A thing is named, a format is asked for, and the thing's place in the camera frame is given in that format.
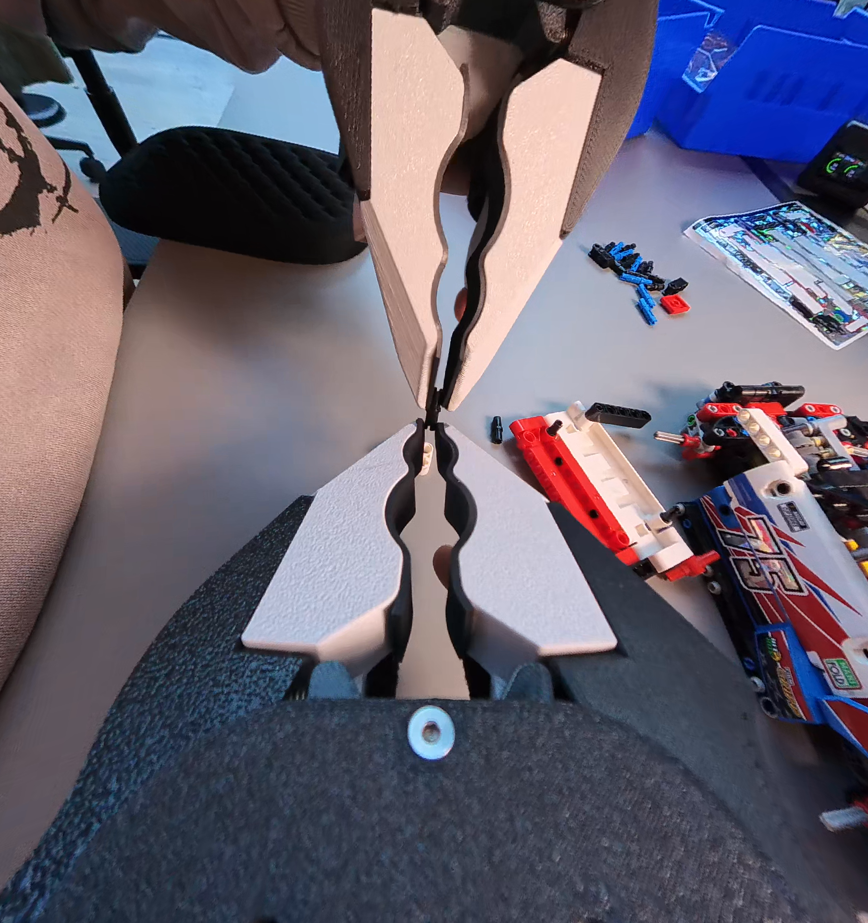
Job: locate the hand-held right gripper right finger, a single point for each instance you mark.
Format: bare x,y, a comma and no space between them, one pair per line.
535,577

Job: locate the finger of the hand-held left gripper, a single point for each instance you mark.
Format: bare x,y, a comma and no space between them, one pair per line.
528,216
405,180

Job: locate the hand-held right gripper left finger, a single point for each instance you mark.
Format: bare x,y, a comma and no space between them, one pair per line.
326,570

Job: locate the person's left forearm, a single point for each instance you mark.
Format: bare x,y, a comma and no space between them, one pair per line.
189,29

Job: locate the red white lego subassembly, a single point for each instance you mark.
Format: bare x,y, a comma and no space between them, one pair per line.
571,476

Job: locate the red square lego plate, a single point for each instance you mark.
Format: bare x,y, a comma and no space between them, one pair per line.
675,304

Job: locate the Lego instruction booklet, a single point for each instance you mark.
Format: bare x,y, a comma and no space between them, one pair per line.
794,267

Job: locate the blue white lego race car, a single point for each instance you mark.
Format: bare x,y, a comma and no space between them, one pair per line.
780,548

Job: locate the person's right hand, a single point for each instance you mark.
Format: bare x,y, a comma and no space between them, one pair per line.
442,566

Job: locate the person's left hand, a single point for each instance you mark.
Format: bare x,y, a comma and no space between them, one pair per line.
461,303

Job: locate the blue plastic storage bin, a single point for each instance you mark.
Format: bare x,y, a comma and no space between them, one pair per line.
765,108
665,86

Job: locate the clear plastic bag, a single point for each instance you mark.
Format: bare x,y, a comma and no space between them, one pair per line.
708,58

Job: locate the cluster of blue black pegs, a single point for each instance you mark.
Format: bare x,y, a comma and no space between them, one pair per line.
632,276

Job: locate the black office chair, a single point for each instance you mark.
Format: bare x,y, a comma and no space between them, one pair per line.
225,195

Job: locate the black display device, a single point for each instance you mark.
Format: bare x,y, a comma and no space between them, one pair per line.
816,180

